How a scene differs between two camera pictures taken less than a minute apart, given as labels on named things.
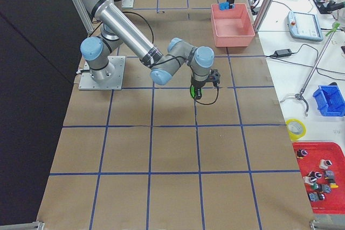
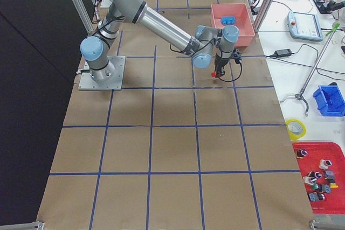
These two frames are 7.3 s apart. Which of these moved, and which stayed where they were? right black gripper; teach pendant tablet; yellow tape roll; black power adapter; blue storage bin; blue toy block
Moved: right black gripper; blue toy block
Stayed: yellow tape roll; teach pendant tablet; blue storage bin; black power adapter
